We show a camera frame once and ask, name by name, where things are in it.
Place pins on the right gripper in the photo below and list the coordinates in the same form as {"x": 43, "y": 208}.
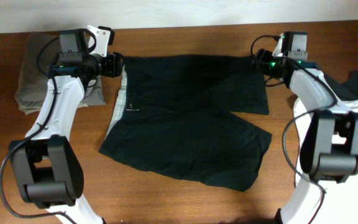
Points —
{"x": 260, "y": 61}

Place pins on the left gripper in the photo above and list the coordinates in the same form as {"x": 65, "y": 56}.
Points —
{"x": 115, "y": 64}

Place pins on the black shorts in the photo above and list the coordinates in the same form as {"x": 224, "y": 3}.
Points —
{"x": 181, "y": 119}

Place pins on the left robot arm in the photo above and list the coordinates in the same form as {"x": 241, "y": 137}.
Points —
{"x": 47, "y": 172}

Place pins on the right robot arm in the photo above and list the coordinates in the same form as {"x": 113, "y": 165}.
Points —
{"x": 297, "y": 73}

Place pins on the folded grey shorts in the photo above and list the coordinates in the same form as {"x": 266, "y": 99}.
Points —
{"x": 32, "y": 87}

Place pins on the dark garment pile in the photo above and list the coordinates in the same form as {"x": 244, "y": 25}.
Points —
{"x": 346, "y": 91}

